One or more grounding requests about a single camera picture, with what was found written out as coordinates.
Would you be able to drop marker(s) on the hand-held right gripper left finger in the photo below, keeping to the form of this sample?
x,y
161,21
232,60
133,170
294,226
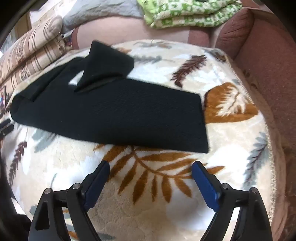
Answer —
x,y
97,183

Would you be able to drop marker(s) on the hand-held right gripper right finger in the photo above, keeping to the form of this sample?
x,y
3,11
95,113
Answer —
x,y
205,185

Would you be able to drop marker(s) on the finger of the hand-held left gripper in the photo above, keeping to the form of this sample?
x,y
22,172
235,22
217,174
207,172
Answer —
x,y
5,131

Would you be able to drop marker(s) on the black pants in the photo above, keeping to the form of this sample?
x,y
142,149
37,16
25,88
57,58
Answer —
x,y
127,111

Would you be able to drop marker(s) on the leaf print fleece blanket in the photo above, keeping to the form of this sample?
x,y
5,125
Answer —
x,y
161,204

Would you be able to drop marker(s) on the dark cloth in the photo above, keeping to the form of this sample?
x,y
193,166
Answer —
x,y
11,208

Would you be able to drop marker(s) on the striped floral pillow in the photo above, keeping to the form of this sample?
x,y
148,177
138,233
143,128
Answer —
x,y
34,48

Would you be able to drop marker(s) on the pink sofa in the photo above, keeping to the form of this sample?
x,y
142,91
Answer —
x,y
266,58

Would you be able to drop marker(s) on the grey quilted blanket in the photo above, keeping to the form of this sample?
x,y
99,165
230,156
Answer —
x,y
104,11

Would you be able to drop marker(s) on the green patterned cloth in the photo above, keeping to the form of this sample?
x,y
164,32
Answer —
x,y
185,14

